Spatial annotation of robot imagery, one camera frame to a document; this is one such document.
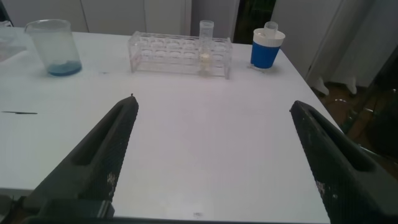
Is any chrome floor bar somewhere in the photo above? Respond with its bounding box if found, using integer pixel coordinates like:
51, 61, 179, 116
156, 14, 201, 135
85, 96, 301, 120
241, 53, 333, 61
334, 98, 376, 113

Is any white pigment test tube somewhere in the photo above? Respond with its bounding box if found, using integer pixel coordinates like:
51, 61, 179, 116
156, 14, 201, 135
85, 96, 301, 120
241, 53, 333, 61
198, 20, 215, 77

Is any white blue paper cup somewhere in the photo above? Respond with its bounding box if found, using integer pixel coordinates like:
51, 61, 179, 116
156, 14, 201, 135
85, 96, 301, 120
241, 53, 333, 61
250, 27, 286, 71

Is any brown metal frame stand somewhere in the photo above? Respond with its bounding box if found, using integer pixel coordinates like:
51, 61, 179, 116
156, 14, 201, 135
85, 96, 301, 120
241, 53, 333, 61
341, 46, 398, 181

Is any white folding partition screen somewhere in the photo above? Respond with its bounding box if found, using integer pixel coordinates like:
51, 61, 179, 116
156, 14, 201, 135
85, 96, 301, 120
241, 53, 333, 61
270, 0, 398, 88
0, 0, 240, 41

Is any clear plastic beaker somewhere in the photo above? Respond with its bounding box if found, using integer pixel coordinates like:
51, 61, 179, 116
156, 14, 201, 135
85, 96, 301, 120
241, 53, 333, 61
24, 19, 83, 77

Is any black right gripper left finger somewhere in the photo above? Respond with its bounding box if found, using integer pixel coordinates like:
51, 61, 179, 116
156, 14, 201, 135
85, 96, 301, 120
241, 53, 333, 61
23, 95, 140, 218

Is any red pigment test tube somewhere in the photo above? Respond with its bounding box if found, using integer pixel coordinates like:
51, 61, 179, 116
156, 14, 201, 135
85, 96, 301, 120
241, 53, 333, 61
263, 21, 279, 37

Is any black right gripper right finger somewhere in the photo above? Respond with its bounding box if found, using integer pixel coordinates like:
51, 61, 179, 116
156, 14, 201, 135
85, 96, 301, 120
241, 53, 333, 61
289, 100, 398, 224

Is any white screen foot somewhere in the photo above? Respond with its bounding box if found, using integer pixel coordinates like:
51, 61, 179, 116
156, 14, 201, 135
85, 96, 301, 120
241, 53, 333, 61
344, 77, 359, 95
310, 75, 330, 96

